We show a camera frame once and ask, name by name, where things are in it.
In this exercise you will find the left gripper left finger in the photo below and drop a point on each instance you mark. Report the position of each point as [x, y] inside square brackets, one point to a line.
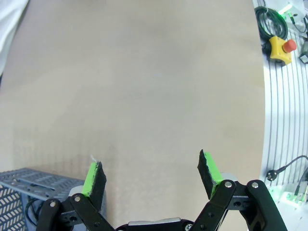
[96, 187]

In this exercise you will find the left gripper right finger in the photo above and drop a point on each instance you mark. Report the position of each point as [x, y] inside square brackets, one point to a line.
[211, 178]

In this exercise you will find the grey-blue plastic basket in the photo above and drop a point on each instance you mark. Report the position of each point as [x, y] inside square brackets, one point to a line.
[14, 209]

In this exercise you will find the circuit device with green lights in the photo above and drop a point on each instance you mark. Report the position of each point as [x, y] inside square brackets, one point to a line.
[298, 196]

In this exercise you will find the yellow red emergency stop button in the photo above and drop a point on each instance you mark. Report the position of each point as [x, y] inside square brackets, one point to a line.
[276, 48]

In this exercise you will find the black power adapter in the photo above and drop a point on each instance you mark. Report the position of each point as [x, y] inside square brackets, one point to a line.
[305, 57]

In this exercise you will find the person in white sweater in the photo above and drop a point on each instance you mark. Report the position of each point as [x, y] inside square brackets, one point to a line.
[9, 24]

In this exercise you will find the grey device with green light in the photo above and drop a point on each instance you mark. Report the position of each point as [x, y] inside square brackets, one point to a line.
[294, 9]

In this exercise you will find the aluminium slotted base plate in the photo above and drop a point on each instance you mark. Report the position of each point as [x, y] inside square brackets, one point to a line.
[284, 108]

